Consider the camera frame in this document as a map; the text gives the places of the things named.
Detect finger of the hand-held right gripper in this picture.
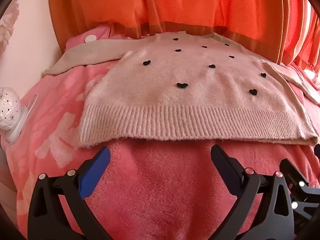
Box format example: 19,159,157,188
279,158,308,188

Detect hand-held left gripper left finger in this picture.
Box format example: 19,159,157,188
27,147,112,240

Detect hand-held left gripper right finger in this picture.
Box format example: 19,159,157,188
210,144,295,240

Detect pale pink heart-dotted sweater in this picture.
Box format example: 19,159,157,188
44,31,320,148

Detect pink fleece patterned blanket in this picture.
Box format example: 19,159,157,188
4,24,320,240

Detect white star-patterned globe lamp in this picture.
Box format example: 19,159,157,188
0,87,34,146

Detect pink cushion with white dot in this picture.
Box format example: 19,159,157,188
65,24,112,53

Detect orange curtain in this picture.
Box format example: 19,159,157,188
47,0,320,73

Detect white fluffy decoration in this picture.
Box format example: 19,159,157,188
0,4,21,54

